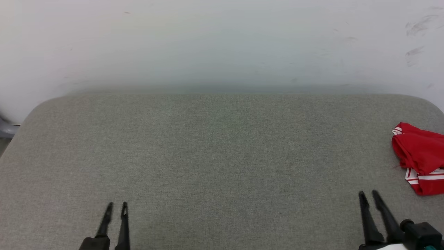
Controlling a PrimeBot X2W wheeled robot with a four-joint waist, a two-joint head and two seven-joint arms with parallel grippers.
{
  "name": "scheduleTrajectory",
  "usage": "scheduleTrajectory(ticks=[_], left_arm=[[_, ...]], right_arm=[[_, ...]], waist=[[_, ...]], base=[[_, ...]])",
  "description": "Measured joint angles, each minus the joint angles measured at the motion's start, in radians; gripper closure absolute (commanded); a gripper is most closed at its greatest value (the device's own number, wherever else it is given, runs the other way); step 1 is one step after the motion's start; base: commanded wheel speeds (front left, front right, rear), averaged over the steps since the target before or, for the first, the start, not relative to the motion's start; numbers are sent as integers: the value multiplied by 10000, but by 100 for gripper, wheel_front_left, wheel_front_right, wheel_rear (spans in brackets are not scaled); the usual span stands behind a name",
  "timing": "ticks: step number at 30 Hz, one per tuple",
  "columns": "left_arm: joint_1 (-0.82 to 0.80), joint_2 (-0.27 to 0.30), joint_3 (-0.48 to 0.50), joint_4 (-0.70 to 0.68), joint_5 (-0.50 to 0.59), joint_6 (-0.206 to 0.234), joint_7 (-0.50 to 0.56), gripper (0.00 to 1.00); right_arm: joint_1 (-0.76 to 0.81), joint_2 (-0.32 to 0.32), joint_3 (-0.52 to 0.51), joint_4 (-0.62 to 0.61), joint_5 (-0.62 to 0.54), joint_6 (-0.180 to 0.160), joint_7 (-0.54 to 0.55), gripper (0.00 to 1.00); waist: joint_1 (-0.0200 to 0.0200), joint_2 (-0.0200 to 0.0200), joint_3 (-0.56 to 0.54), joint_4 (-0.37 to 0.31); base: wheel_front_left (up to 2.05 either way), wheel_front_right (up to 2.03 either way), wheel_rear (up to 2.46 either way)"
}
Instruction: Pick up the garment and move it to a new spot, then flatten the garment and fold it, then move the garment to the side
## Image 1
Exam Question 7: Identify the red and white basketball jersey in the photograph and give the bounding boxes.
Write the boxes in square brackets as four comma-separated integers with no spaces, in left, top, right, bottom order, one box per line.
[392,122,444,196]

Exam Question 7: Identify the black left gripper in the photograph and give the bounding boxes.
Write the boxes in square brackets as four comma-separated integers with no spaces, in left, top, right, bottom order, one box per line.
[78,202,131,250]

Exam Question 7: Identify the grey metal frame tube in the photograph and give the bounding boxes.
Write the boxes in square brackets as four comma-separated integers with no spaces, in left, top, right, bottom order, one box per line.
[0,115,20,139]

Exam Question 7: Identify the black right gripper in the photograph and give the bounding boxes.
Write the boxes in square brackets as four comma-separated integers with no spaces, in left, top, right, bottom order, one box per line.
[358,190,443,250]

